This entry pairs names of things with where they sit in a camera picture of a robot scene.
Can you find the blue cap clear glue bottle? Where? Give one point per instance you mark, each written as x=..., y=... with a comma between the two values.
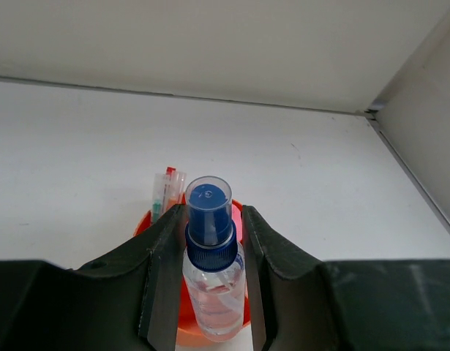
x=214, y=265

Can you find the red pen refill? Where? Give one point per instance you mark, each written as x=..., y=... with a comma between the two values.
x=171, y=186
x=173, y=194

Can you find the orange round divided organizer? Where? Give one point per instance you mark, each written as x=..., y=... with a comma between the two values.
x=188, y=331

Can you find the green pen refill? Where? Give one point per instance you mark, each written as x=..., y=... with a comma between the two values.
x=158, y=196

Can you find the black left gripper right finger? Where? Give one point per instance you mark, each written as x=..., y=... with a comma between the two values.
x=298, y=302

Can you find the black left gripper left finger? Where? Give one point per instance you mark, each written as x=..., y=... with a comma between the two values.
x=127, y=299

